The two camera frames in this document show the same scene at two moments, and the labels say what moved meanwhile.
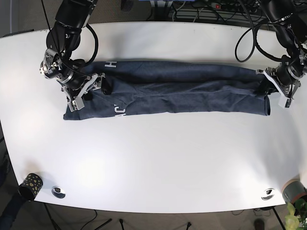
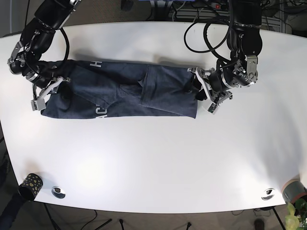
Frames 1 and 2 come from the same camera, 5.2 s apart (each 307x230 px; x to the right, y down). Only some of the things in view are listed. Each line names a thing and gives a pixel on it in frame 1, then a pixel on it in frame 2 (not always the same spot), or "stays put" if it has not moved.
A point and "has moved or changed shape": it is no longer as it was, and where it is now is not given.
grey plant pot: x=293 y=189 stays put
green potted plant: x=292 y=222 stays put
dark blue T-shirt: x=138 y=87 has moved or changed shape
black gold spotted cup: x=31 y=186 stays put
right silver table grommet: x=268 y=194 stays put
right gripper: x=287 y=75 to x=240 y=72
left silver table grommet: x=58 y=192 stays put
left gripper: x=74 y=84 to x=41 y=84
